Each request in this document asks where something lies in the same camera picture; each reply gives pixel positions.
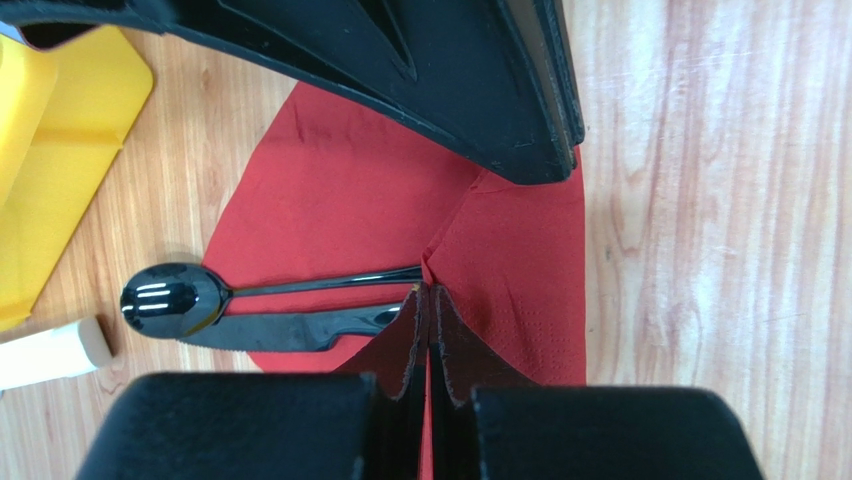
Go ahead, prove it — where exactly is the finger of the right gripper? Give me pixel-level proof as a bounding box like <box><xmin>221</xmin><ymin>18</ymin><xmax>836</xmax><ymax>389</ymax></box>
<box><xmin>1</xmin><ymin>1</ymin><xmax>585</xmax><ymax>185</ymax></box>

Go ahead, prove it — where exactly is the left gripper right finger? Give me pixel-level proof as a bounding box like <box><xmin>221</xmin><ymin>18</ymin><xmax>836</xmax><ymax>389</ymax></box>
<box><xmin>429</xmin><ymin>285</ymin><xmax>538</xmax><ymax>479</ymax></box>

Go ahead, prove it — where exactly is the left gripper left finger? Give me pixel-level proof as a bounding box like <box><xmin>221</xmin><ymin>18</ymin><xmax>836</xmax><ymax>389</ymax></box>
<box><xmin>336</xmin><ymin>283</ymin><xmax>429</xmax><ymax>479</ymax></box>

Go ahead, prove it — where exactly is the black knife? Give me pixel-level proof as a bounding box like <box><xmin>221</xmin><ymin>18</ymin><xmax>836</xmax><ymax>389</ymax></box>
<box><xmin>179</xmin><ymin>303</ymin><xmax>402</xmax><ymax>353</ymax></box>

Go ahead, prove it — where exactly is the red paper napkin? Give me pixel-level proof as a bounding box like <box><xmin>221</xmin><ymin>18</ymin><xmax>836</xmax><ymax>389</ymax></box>
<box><xmin>201</xmin><ymin>81</ymin><xmax>588</xmax><ymax>387</ymax></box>

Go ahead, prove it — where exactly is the black spoon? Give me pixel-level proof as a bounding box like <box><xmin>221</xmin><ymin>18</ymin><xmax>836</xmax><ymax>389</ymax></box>
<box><xmin>120</xmin><ymin>263</ymin><xmax>422</xmax><ymax>339</ymax></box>

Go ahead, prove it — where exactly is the metal pole white base stand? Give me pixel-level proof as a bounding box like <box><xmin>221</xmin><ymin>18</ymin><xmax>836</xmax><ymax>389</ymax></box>
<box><xmin>1</xmin><ymin>317</ymin><xmax>113</xmax><ymax>392</ymax></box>

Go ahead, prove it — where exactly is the yellow plastic bin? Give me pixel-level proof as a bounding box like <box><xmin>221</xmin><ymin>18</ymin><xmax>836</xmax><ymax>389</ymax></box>
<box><xmin>1</xmin><ymin>27</ymin><xmax>154</xmax><ymax>330</ymax></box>

